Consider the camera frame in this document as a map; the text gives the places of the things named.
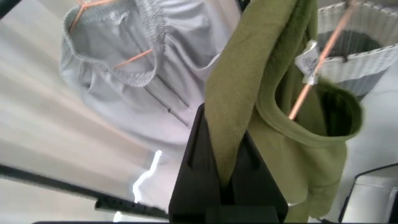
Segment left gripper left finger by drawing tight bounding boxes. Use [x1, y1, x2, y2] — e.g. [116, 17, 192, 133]
[169, 104, 223, 222]

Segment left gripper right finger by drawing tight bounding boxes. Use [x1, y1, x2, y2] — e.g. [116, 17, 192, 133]
[231, 130, 289, 222]

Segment pale grey shorts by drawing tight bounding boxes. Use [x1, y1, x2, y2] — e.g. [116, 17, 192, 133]
[58, 0, 242, 156]

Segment green garment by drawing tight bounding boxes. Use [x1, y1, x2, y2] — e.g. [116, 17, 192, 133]
[203, 0, 364, 223]

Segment pink clothes hanger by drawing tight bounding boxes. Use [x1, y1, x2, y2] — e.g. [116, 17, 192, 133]
[68, 0, 154, 70]
[288, 0, 358, 121]

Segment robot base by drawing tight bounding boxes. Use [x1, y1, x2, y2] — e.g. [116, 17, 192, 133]
[338, 163, 398, 223]

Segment black clothes rack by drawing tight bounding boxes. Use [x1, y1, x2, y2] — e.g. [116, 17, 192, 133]
[0, 0, 170, 220]

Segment white laundry basket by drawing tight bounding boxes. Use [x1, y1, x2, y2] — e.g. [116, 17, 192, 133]
[316, 0, 398, 100]

